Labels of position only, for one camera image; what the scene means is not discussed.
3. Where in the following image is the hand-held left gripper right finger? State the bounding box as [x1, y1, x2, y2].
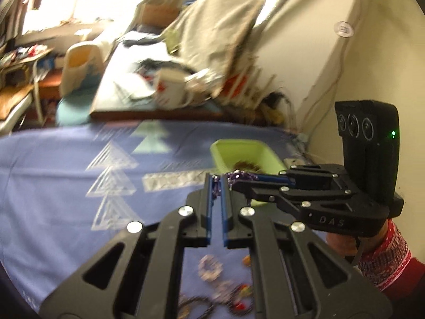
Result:
[220, 179, 394, 319]

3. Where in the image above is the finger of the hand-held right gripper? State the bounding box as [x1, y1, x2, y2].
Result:
[228, 164, 349, 190]
[231, 185, 360, 214]

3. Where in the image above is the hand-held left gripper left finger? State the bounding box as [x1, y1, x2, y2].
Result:
[39, 174, 215, 319]

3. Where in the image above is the pile of bead bracelets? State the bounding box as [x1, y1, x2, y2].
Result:
[232, 160, 264, 174]

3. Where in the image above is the purple bead bracelet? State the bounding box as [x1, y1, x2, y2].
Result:
[212, 169, 259, 203]

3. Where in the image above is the green plastic basket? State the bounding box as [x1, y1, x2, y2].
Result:
[210, 139, 287, 207]

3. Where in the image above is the white bead bracelet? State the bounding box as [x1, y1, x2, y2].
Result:
[198, 255, 224, 281]

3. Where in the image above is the silver bead bracelet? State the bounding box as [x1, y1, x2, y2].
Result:
[212, 280, 237, 304]

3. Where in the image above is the red and black bracelet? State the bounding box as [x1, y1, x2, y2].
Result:
[229, 284, 254, 316]

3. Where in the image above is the black cord bracelet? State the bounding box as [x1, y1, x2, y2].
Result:
[179, 296, 215, 319]

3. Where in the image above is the person's right hand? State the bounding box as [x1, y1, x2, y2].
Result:
[325, 231, 362, 262]

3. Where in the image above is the dark wooden desk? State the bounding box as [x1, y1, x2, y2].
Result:
[89, 31, 266, 123]

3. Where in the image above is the white enamel mug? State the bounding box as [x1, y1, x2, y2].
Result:
[153, 70, 186, 110]

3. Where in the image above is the blue printed tablecloth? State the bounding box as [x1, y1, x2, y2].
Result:
[0, 120, 336, 319]

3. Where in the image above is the teal round seat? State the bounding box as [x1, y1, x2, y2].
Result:
[56, 93, 97, 127]

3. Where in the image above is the white plastic chair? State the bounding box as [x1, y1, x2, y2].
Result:
[59, 41, 103, 98]

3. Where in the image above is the cardboard box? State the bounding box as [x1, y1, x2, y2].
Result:
[143, 3, 181, 25]

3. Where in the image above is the small wooden table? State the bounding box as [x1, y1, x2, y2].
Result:
[0, 48, 55, 130]

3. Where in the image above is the round wall hook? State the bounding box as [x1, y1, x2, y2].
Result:
[333, 21, 354, 38]

